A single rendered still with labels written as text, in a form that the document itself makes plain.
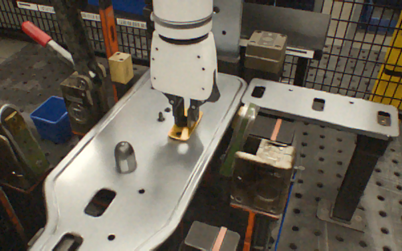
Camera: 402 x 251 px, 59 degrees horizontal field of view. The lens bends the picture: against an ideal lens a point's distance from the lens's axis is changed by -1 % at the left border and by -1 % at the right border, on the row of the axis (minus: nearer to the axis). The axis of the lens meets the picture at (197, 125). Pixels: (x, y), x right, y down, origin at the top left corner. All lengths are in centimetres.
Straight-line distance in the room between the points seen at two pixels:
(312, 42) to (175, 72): 43
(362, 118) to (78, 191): 51
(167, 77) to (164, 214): 21
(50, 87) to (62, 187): 85
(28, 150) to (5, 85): 88
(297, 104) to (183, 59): 28
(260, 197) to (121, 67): 37
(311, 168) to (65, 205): 68
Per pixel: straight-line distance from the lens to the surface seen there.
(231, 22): 82
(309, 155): 107
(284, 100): 73
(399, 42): 115
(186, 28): 50
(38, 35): 72
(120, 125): 67
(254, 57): 80
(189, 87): 56
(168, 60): 55
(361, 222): 95
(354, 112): 74
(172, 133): 63
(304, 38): 92
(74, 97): 72
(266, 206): 60
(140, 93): 74
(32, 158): 62
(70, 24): 64
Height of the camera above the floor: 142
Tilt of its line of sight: 40 degrees down
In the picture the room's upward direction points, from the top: straight up
